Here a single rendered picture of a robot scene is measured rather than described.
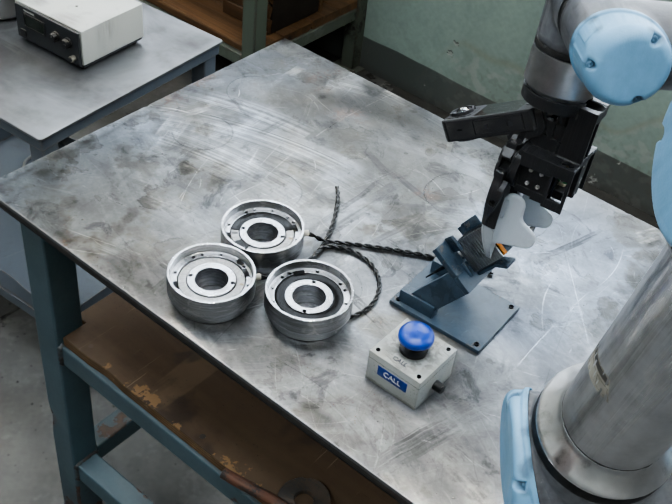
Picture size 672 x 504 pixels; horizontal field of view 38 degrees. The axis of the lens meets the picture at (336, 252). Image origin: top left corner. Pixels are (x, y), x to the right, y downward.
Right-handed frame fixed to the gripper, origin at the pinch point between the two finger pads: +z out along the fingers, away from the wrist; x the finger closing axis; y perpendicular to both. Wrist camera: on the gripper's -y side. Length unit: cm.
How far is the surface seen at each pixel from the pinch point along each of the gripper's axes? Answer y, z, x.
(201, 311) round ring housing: -24.5, 12.3, -20.3
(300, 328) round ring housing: -14.0, 11.6, -15.7
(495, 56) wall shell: -58, 52, 162
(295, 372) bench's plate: -11.9, 14.7, -19.1
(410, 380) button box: 0.4, 10.2, -16.1
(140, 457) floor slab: -59, 92, 13
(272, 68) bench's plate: -52, 10, 32
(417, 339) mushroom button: -0.8, 6.6, -13.8
